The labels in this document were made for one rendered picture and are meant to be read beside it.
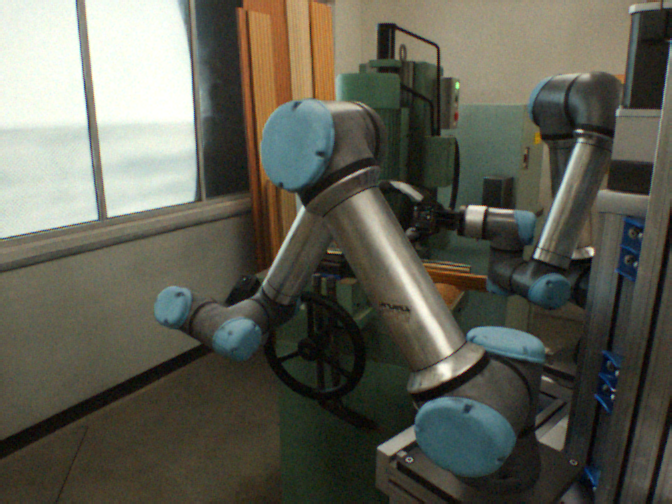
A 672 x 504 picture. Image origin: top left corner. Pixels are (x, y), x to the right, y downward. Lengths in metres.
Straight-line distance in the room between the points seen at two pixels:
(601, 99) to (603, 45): 2.48
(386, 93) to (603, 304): 0.77
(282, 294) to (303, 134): 0.38
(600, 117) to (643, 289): 0.38
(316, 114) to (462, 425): 0.41
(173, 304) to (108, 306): 1.64
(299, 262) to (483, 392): 0.40
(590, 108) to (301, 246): 0.61
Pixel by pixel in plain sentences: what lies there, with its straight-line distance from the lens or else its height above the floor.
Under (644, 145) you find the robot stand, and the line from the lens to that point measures 0.89.
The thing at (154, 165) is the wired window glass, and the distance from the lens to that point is 2.70.
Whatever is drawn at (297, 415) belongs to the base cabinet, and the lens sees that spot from 1.63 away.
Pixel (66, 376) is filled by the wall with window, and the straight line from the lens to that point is 2.55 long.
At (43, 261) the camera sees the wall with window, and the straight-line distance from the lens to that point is 2.35.
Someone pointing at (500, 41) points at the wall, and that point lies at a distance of 3.70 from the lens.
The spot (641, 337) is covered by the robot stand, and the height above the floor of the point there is 1.05.
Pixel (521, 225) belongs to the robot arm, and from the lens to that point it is 1.14.
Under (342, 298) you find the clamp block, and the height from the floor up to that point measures 0.92.
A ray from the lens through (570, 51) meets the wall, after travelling 3.59.
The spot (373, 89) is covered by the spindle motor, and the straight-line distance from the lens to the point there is 1.35.
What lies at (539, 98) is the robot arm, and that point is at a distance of 1.21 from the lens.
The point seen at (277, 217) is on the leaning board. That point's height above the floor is 0.80.
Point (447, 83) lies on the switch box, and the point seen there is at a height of 1.46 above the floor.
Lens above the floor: 1.37
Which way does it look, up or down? 15 degrees down
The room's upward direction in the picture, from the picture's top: straight up
